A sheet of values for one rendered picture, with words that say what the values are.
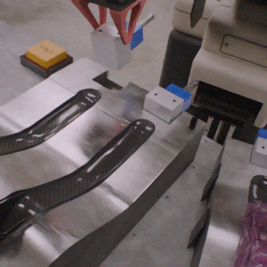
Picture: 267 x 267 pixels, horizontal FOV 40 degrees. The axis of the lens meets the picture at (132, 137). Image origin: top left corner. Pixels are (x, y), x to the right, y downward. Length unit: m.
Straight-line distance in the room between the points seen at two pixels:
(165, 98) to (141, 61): 1.77
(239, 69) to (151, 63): 1.46
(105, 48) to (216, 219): 0.30
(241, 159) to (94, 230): 0.29
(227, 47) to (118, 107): 0.41
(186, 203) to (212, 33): 0.46
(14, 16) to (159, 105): 2.26
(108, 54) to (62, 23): 2.10
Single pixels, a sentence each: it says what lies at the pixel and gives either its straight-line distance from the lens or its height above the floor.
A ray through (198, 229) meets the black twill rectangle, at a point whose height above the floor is 0.85.
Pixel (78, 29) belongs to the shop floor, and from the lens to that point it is 2.60.
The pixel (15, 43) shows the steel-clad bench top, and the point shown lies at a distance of 0.91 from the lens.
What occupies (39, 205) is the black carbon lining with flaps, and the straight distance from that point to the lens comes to 0.43.
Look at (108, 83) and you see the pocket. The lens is 0.67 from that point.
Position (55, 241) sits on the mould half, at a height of 0.93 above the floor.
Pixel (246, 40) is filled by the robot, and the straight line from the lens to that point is 0.90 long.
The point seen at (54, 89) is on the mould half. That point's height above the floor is 0.89.
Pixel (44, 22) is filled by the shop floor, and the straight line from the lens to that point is 2.68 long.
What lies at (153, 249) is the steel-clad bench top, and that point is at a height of 0.80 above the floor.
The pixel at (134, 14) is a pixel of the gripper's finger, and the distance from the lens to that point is 0.57.
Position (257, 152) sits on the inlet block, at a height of 0.88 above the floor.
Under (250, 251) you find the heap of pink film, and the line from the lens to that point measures 0.43.
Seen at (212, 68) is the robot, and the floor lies 0.79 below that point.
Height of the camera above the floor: 1.27
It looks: 45 degrees down
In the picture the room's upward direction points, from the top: 9 degrees clockwise
